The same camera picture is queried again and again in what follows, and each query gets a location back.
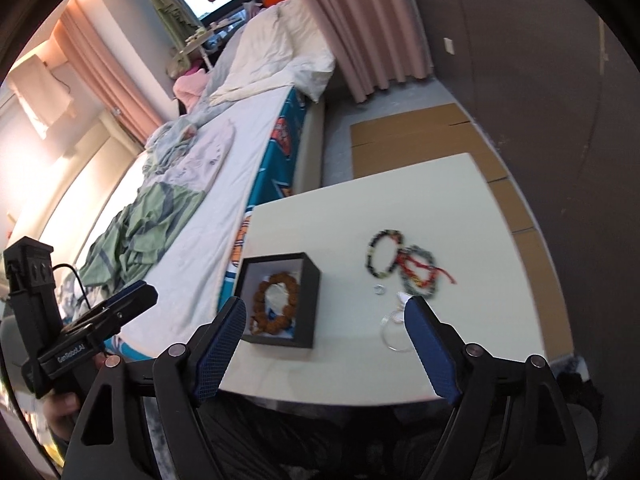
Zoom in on teal printed bed sheet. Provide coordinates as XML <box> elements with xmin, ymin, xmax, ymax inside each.
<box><xmin>100</xmin><ymin>87</ymin><xmax>308</xmax><ymax>363</ymax></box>

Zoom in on brown bead bracelet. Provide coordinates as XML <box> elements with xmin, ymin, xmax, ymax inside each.
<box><xmin>248</xmin><ymin>271</ymin><xmax>301</xmax><ymax>335</ymax></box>

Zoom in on black square box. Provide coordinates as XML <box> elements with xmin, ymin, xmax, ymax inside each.
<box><xmin>238</xmin><ymin>252</ymin><xmax>321</xmax><ymax>350</ymax></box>

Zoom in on green striped blanket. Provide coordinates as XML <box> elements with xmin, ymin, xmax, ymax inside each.
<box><xmin>79</xmin><ymin>182</ymin><xmax>207</xmax><ymax>297</ymax></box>

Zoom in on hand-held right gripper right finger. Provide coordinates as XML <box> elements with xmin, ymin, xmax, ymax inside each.
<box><xmin>404</xmin><ymin>296</ymin><xmax>588</xmax><ymax>480</ymax></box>

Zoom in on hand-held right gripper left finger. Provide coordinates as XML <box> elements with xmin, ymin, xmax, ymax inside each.
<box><xmin>60</xmin><ymin>296</ymin><xmax>248</xmax><ymax>480</ymax></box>

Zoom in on person's left hand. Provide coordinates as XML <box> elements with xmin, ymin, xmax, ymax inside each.
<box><xmin>44</xmin><ymin>352</ymin><xmax>107</xmax><ymax>445</ymax></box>

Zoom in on pink curtain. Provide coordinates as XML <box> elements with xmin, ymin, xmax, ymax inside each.
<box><xmin>279</xmin><ymin>0</ymin><xmax>435</xmax><ymax>105</ymax></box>
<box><xmin>54</xmin><ymin>7</ymin><xmax>167</xmax><ymax>152</ymax></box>

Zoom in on clear bangle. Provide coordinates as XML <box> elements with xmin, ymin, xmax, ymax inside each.
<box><xmin>381</xmin><ymin>309</ymin><xmax>417</xmax><ymax>352</ymax></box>

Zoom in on flat cardboard sheets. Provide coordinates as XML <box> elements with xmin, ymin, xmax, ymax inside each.
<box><xmin>349</xmin><ymin>102</ymin><xmax>552</xmax><ymax>357</ymax></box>

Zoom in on green curtain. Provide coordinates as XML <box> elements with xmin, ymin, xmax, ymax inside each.
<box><xmin>141</xmin><ymin>0</ymin><xmax>202</xmax><ymax>57</ymax></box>

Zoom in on grey bead bracelet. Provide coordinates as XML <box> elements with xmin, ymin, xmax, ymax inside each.
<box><xmin>399</xmin><ymin>245</ymin><xmax>442</xmax><ymax>297</ymax></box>

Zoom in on white air conditioner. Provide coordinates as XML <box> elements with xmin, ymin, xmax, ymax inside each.
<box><xmin>6</xmin><ymin>54</ymin><xmax>75</xmax><ymax>137</ymax></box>

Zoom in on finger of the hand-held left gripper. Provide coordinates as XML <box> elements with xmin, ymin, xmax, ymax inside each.
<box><xmin>107</xmin><ymin>287</ymin><xmax>159</xmax><ymax>325</ymax></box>
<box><xmin>99</xmin><ymin>281</ymin><xmax>151</xmax><ymax>307</ymax></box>

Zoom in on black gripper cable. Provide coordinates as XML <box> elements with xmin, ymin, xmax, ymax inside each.
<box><xmin>50</xmin><ymin>262</ymin><xmax>92</xmax><ymax>318</ymax></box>

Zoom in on white garment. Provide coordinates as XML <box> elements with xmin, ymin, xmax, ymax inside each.
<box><xmin>172</xmin><ymin>120</ymin><xmax>237</xmax><ymax>192</ymax></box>

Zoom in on round white side table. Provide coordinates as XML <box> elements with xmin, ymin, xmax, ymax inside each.
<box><xmin>171</xmin><ymin>26</ymin><xmax>222</xmax><ymax>70</ymax></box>

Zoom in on pink cloth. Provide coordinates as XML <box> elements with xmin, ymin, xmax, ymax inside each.
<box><xmin>172</xmin><ymin>69</ymin><xmax>209</xmax><ymax>107</ymax></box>

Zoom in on multicolour bead bracelet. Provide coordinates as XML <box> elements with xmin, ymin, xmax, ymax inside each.
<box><xmin>366</xmin><ymin>229</ymin><xmax>407</xmax><ymax>281</ymax></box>

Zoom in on red string bracelet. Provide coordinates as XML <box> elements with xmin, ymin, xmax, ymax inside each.
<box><xmin>394</xmin><ymin>251</ymin><xmax>457</xmax><ymax>287</ymax></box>

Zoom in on light blue cloth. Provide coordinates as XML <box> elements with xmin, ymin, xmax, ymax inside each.
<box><xmin>144</xmin><ymin>117</ymin><xmax>202</xmax><ymax>177</ymax></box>

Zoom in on bed with white sheet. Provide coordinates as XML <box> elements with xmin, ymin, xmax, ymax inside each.
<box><xmin>30</xmin><ymin>85</ymin><xmax>326</xmax><ymax>363</ymax></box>

